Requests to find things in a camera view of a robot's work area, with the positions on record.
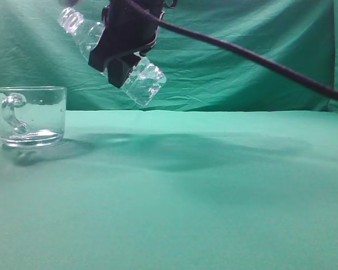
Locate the black cable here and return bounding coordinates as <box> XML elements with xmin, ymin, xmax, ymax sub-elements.
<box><xmin>123</xmin><ymin>0</ymin><xmax>338</xmax><ymax>105</ymax></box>

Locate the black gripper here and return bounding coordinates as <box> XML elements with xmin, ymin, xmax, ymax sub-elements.
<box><xmin>88</xmin><ymin>1</ymin><xmax>159</xmax><ymax>88</ymax></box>

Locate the green backdrop cloth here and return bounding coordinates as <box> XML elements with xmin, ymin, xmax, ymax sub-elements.
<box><xmin>0</xmin><ymin>1</ymin><xmax>336</xmax><ymax>111</ymax></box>

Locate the clear glass mug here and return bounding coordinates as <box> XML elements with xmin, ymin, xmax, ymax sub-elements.
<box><xmin>0</xmin><ymin>86</ymin><xmax>66</xmax><ymax>147</ymax></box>

